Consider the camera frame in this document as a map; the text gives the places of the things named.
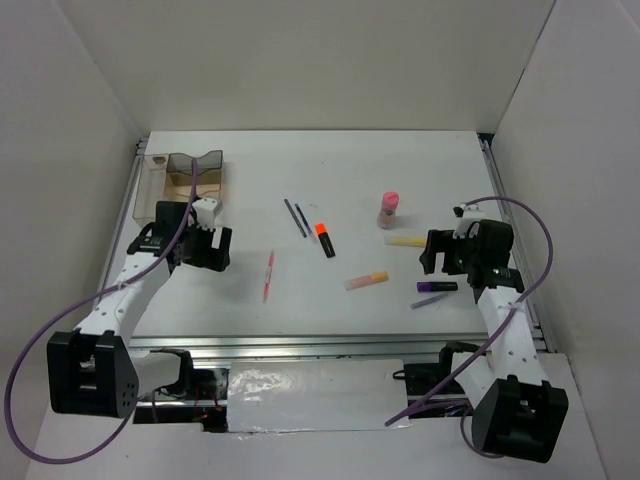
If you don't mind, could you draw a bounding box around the red slim pen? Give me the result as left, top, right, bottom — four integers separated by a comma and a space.
263, 250, 275, 304

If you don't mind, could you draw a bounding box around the grey clear capped pen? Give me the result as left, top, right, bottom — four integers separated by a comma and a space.
410, 292, 449, 310

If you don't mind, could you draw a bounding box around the yellow highlighter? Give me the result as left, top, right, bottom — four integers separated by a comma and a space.
384, 236, 427, 249

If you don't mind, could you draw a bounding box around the dark patterned pencil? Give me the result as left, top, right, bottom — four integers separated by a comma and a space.
284, 198, 307, 238

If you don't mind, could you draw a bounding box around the pink capped pencil tube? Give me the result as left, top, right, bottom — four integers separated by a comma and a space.
377, 191, 400, 229

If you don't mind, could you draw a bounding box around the blue clear pen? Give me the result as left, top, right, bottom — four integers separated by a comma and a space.
294, 203, 317, 243

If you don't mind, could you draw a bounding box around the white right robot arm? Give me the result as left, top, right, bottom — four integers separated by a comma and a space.
420, 210, 569, 463

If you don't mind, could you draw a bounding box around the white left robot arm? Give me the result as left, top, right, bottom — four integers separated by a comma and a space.
47, 198, 232, 418

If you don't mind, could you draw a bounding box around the purple capped black highlighter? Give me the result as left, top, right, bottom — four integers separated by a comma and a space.
416, 281, 459, 293

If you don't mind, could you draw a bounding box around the clear long organizer tray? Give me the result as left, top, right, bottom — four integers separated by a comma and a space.
133, 154, 169, 227

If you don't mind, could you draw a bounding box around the smoky grey organizer compartment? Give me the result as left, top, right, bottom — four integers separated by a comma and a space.
166, 150, 224, 175

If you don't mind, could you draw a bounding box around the orange capped black highlighter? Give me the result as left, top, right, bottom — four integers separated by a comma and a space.
315, 223, 336, 258

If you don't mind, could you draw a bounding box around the pink orange highlighter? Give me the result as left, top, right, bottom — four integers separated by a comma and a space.
344, 271, 389, 291

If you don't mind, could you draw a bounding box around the white cover sheet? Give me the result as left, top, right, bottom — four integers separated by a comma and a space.
227, 359, 408, 433

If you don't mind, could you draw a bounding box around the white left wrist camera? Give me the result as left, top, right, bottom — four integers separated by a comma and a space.
192, 197, 223, 232

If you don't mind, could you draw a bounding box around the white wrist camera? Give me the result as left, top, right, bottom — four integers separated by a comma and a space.
452, 204, 485, 239
192, 197, 223, 232

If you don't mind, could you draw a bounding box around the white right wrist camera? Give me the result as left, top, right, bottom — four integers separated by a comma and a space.
452, 204, 485, 239

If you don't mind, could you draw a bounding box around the aluminium table frame rail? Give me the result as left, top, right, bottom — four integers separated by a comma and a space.
79, 130, 559, 361

